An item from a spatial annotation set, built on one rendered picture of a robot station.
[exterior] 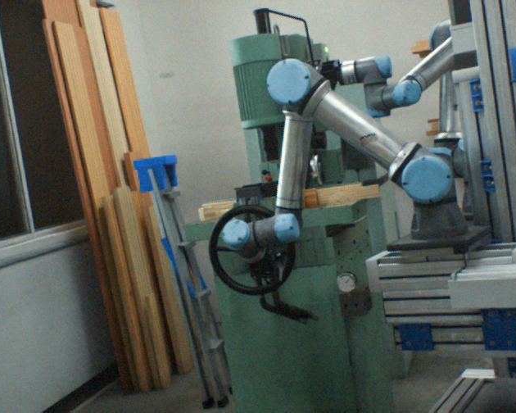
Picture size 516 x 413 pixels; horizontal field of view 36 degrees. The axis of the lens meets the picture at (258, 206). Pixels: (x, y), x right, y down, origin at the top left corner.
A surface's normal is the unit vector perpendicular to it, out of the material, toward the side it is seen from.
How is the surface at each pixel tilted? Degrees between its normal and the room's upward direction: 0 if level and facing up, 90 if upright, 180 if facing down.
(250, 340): 90
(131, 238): 87
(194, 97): 90
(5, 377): 90
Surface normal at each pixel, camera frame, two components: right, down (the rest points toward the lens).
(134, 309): 0.94, -0.17
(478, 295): -0.50, 0.14
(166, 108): -0.26, 0.11
